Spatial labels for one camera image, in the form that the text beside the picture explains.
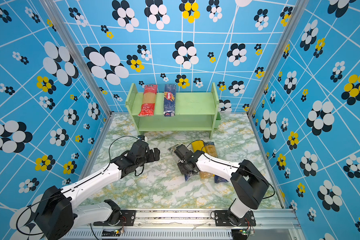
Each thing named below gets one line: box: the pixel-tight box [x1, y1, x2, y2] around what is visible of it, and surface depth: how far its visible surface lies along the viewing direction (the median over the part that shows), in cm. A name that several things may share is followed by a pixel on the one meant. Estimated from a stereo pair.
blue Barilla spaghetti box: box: [163, 84, 177, 117], surface depth 86 cm
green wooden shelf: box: [125, 82, 222, 139], surface depth 90 cm
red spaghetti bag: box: [137, 84, 158, 117], surface depth 90 cm
